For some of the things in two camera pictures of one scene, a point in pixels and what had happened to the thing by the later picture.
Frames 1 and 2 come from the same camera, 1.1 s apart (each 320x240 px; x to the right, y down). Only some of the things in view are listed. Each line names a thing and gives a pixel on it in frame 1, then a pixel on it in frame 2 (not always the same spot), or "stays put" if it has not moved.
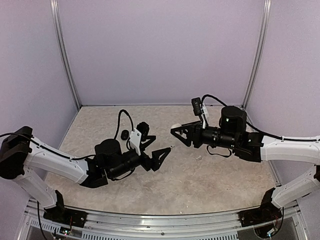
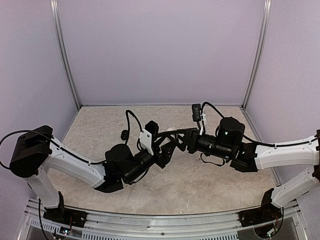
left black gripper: [154, 163] → [166, 155]
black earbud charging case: [124, 134] stays put
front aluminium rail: [224, 225] stays put
